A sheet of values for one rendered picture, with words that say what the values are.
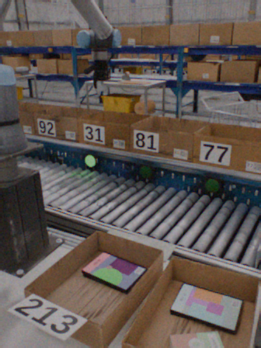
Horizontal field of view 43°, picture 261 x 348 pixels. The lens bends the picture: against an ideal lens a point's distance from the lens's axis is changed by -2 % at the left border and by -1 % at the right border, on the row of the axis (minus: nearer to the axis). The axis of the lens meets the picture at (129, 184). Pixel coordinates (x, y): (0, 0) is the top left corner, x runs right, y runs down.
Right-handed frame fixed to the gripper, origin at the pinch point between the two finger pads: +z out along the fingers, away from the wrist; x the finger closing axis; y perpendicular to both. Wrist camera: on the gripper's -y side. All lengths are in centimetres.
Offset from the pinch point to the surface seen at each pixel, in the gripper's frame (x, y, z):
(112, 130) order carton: -8.0, 13.1, 19.5
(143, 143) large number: -10.9, 34.3, 24.2
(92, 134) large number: -6.2, -2.0, 24.6
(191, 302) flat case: -106, 88, 39
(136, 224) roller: -63, 52, 45
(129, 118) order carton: 21.4, 11.4, 19.2
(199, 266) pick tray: -95, 87, 34
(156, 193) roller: -30, 50, 45
